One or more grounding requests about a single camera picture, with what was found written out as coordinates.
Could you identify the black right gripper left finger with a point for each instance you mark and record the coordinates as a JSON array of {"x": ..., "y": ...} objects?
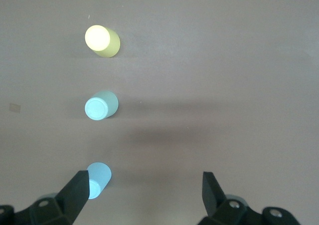
[{"x": 64, "y": 205}]

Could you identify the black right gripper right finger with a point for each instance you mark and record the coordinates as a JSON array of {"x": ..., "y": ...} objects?
[{"x": 216, "y": 205}]

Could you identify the yellow plastic cup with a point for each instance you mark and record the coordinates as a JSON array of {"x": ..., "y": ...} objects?
[{"x": 99, "y": 39}]

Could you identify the small brown tape patch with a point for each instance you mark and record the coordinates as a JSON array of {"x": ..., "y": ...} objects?
[{"x": 15, "y": 107}]

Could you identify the pale green plastic cup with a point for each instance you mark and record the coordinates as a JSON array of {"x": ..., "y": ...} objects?
[{"x": 97, "y": 107}]

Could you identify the light blue plastic cup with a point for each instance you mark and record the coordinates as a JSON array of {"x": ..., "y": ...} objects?
[{"x": 99, "y": 175}]

